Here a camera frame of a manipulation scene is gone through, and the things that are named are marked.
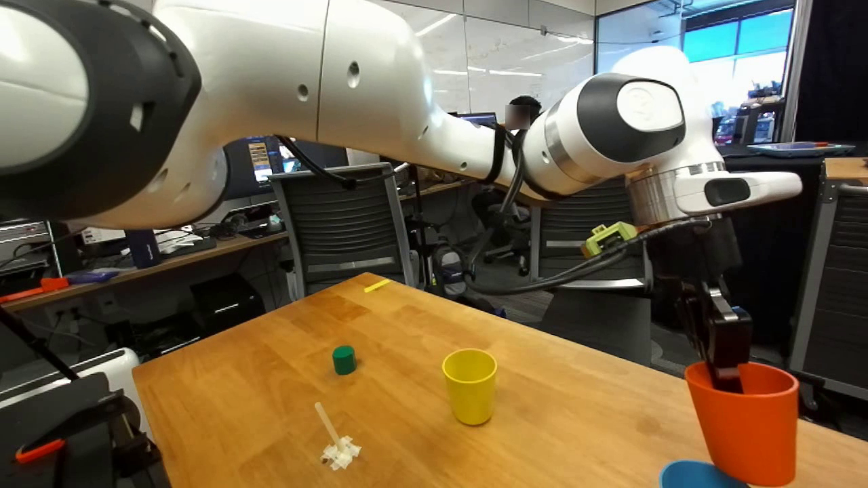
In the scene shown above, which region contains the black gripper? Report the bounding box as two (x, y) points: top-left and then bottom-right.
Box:
(646, 213), (753, 392)

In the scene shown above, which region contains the orange plastic cup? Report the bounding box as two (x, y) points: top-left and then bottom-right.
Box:
(683, 360), (802, 488)

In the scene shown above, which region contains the blue plastic cup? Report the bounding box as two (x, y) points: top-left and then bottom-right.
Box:
(658, 459), (748, 488)

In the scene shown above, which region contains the yellow plastic cup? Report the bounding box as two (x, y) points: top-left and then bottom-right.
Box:
(440, 346), (503, 427)

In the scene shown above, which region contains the black draped cabinet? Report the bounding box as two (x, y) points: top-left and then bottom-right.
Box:
(722, 146), (831, 356)

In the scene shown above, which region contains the grey drawer cabinet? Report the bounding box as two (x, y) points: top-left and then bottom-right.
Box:
(785, 156), (868, 404)

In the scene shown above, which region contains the person in orange shirt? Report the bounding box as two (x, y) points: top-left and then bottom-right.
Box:
(504, 91), (545, 132)

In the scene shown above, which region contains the green cylinder block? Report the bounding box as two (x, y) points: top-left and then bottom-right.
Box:
(332, 343), (357, 376)

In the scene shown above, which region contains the dark mesh office chair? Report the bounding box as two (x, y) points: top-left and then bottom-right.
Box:
(269, 159), (416, 301)

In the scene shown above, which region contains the white plastic stick piece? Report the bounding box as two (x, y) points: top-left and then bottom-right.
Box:
(313, 402), (363, 474)

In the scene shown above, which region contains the wooden side desk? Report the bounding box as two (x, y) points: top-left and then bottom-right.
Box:
(0, 228), (292, 315)

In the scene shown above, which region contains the black tripod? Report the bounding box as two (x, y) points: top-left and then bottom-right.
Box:
(0, 307), (83, 381)

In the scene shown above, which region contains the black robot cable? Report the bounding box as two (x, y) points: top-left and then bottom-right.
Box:
(485, 213), (726, 301)

